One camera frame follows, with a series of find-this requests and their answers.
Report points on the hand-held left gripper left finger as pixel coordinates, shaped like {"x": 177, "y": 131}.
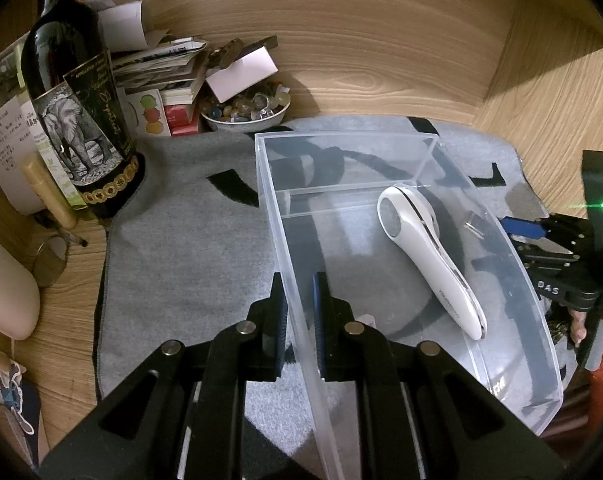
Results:
{"x": 281, "y": 322}

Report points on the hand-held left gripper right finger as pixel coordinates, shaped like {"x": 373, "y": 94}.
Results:
{"x": 320, "y": 322}

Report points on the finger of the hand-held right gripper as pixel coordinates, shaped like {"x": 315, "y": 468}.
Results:
{"x": 524, "y": 228}
{"x": 541, "y": 250}

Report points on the clear plastic storage box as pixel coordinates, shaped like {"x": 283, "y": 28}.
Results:
{"x": 361, "y": 240}

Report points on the white handheld massager device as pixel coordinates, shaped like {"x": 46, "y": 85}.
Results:
{"x": 421, "y": 240}

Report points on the person's right hand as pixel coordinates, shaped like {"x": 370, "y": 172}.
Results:
{"x": 576, "y": 327}

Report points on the grey mat with black letters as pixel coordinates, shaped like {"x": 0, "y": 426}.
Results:
{"x": 191, "y": 260}

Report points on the white bowl of polished stones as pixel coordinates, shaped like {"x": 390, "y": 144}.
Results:
{"x": 246, "y": 112}

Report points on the red box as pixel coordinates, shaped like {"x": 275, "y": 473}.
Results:
{"x": 181, "y": 117}

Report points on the fruit sticker card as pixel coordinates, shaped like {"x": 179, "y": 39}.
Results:
{"x": 149, "y": 112}

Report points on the small white cardboard box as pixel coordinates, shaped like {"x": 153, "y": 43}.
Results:
{"x": 241, "y": 72}

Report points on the cream wooden tube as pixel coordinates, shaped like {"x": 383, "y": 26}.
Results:
{"x": 48, "y": 192}

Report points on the dark metal tool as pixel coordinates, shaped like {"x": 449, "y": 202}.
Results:
{"x": 231, "y": 52}

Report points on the cream white cylinder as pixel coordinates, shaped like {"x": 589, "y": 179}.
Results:
{"x": 6, "y": 285}

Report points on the blue white cartoon sticker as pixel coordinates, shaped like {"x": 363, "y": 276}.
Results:
{"x": 11, "y": 395}

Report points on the stack of books and papers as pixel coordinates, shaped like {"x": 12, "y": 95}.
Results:
{"x": 161, "y": 65}

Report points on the white handwritten paper note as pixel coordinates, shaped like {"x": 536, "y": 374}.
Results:
{"x": 3, "y": 145}

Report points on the dark wine bottle elephant label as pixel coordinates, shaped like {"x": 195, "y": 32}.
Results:
{"x": 66, "y": 60}

